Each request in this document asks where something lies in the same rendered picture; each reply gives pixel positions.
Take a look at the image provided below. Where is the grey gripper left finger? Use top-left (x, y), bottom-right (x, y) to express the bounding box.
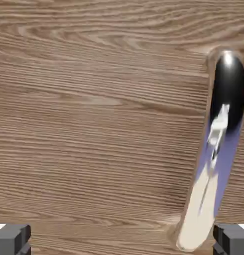
top-left (0, 224), bottom-right (32, 255)

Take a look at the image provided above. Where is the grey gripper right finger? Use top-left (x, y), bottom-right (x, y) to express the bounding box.
top-left (212, 223), bottom-right (244, 255)

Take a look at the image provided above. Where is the wooden cabinet door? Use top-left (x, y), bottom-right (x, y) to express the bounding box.
top-left (0, 0), bottom-right (244, 255)

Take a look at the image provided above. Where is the shiny metal door handle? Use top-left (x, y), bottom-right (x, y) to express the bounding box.
top-left (176, 50), bottom-right (244, 252)

